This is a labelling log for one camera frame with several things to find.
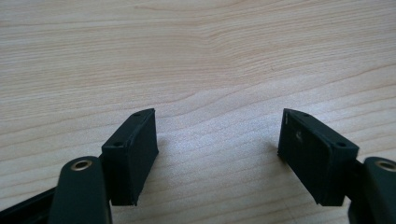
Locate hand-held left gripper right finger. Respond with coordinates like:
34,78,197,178
276,107,361,207

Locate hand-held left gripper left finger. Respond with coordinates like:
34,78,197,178
101,107,160,207

